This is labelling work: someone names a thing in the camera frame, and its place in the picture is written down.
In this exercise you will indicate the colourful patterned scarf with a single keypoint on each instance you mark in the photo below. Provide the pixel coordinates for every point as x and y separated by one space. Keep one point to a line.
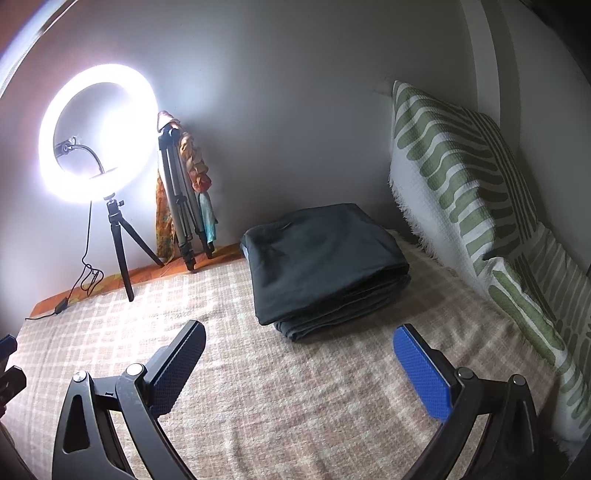
196 161

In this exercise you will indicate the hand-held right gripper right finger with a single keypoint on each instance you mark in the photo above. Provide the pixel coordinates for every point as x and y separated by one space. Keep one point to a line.
422 369

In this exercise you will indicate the green striped pillow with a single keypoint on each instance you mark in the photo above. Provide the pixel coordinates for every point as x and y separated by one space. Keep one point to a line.
452 161
545 314

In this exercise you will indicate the small black tripod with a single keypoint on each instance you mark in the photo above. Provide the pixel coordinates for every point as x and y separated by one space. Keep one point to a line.
121 249

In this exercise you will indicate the folded black tripod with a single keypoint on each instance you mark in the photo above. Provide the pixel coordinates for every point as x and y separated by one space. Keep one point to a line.
180 207

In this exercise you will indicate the black gooseneck phone holder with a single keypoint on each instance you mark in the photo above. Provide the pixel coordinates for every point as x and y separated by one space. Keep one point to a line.
85 150

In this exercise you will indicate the dark grey pants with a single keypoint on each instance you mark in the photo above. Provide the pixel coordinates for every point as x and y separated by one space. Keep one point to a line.
323 258

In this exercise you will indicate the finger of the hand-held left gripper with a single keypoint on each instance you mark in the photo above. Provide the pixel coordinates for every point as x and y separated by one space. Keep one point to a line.
11 387
6 345

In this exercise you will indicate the beige plaid blanket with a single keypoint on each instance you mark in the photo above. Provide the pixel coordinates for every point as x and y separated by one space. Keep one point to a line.
300 392

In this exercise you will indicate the orange bed sheet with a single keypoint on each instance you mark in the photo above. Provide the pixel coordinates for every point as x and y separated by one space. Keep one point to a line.
138 277

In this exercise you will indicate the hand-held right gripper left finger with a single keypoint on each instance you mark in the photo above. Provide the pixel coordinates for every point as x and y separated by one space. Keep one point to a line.
178 369

